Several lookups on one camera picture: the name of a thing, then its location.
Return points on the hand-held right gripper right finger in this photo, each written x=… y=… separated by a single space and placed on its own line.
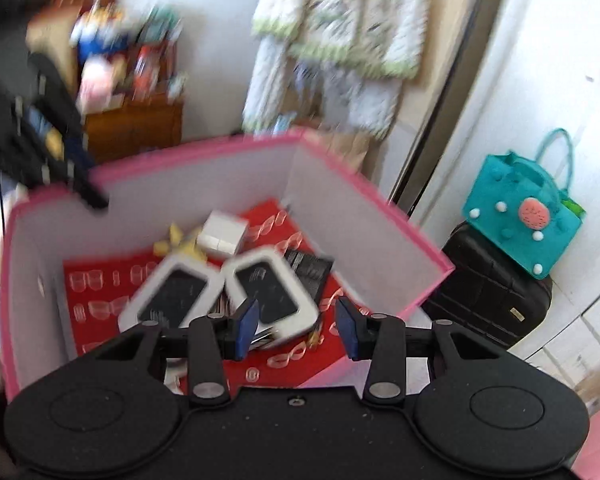
x=347 y=325

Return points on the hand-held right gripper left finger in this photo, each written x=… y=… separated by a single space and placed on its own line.
x=246 y=321

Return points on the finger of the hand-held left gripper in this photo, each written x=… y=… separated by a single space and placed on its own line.
x=75 y=180
x=62 y=110

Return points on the white framed black device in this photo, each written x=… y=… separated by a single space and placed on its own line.
x=275 y=285
x=172 y=292

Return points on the yellow star hair clip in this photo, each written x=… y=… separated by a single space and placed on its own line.
x=180 y=246

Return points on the pink storage box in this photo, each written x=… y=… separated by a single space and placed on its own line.
x=370 y=220

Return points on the black packet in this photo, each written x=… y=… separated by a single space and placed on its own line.
x=310 y=270

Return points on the wooden nightstand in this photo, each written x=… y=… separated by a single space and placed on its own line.
x=135 y=130

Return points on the pile of nightstand clutter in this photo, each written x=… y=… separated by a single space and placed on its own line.
x=140 y=65

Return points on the small white box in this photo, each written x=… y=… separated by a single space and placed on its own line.
x=222 y=232

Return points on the red patterned box liner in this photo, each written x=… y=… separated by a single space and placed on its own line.
x=105 y=280

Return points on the black suitcase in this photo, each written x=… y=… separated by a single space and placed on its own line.
x=480 y=295

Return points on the brown paper bag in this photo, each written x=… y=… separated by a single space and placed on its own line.
x=347 y=145

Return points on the teal felt tote bag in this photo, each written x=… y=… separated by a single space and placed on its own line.
x=510 y=215

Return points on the white grey fleece pants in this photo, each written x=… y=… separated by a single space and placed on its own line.
x=350 y=95

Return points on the white fleece jacket green trim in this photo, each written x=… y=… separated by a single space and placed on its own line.
x=350 y=10

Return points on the white wardrobe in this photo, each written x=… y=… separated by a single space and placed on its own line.
x=555 y=60

